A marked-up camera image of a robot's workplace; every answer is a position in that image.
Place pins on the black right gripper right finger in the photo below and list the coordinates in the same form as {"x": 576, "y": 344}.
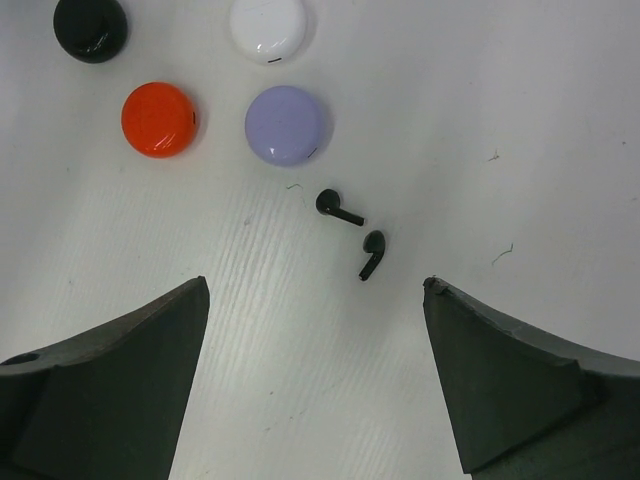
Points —
{"x": 527, "y": 404}

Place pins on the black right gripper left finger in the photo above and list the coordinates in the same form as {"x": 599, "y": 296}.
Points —
{"x": 107, "y": 403}

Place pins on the orange earbud charging case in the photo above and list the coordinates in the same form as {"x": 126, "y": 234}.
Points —
{"x": 159, "y": 120}

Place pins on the lilac earbud charging case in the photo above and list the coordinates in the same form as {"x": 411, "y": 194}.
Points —
{"x": 285, "y": 126}

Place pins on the black earbud charging case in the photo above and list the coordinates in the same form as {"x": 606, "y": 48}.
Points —
{"x": 91, "y": 31}

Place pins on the white earbud charging case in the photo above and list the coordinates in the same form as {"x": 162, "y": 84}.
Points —
{"x": 268, "y": 31}

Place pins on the black earbud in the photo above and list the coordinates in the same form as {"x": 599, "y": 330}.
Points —
{"x": 374, "y": 244}
{"x": 328, "y": 203}

